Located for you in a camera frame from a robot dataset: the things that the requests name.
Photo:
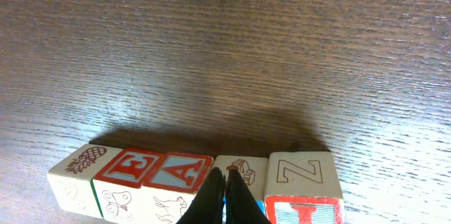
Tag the wooden block red I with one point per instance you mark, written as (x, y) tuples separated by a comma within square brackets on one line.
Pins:
[(303, 187)]

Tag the wooden block green N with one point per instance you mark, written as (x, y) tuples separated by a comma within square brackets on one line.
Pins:
[(170, 188)]

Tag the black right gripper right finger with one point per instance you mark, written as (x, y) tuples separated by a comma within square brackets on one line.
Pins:
[(241, 207)]

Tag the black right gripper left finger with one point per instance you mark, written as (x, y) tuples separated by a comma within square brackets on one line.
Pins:
[(207, 206)]

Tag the wooden block blue 5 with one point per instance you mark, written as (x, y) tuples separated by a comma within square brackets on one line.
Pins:
[(253, 171)]

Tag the wooden block green R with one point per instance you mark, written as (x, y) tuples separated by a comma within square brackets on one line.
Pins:
[(117, 184)]

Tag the plain wooden picture block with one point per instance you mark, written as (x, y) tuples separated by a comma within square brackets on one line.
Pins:
[(71, 179)]

